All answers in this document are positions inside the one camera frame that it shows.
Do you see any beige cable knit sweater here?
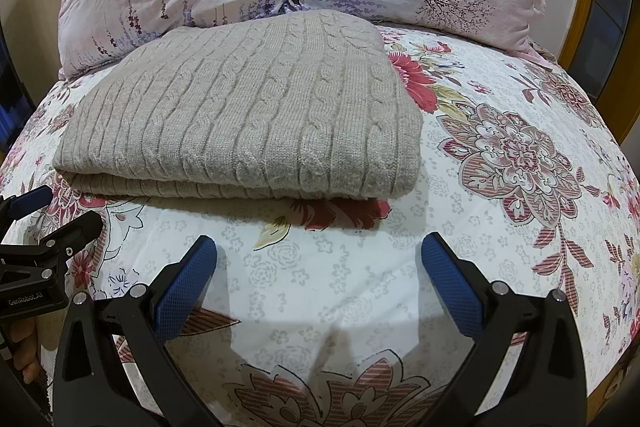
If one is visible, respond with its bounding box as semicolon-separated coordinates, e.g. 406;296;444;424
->
52;10;425;200

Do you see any wooden bed frame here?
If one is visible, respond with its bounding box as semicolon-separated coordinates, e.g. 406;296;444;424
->
557;0;640;145

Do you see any person's left hand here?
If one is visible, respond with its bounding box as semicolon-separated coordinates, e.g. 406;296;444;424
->
11;307;58;385

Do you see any floral bed sheet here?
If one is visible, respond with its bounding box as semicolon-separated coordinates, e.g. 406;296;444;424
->
0;22;640;427

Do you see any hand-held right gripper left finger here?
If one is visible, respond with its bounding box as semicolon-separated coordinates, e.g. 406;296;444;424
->
52;234;221;427

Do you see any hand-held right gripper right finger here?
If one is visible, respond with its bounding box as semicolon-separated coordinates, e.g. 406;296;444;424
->
421;232;588;427

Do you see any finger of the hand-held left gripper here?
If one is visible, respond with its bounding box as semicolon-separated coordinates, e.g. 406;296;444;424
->
27;211;103;280
0;186;53;228

